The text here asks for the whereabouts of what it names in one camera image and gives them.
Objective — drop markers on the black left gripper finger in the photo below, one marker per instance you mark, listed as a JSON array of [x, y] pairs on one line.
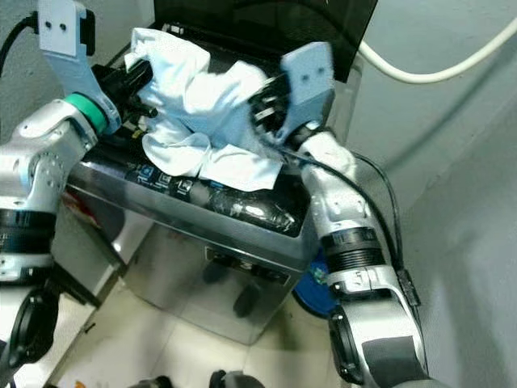
[[141, 73], [145, 111]]

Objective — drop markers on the white cloth garment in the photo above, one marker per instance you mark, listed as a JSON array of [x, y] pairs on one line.
[[210, 97]]

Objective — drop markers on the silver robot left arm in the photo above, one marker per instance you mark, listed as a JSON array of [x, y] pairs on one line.
[[32, 178]]

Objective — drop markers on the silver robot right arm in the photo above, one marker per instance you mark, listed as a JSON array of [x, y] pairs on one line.
[[355, 242]]

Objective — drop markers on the silver top-load washing machine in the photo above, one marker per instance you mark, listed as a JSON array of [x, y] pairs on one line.
[[194, 283]]

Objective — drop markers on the dark translucent washer lid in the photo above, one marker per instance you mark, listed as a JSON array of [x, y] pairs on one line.
[[275, 20]]

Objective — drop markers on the dark robot left foot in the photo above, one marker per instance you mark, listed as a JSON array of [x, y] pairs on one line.
[[149, 382]]

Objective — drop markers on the dark robot foot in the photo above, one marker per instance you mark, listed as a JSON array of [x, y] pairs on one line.
[[234, 381], [149, 382]]

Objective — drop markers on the dark robot right foot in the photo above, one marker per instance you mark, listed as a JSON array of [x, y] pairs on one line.
[[234, 381]]

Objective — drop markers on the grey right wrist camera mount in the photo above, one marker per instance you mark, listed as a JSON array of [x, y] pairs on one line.
[[311, 81]]

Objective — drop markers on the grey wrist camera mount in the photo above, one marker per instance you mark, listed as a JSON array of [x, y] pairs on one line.
[[60, 28], [311, 81]]

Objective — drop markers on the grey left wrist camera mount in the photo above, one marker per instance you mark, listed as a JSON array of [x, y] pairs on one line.
[[60, 28]]

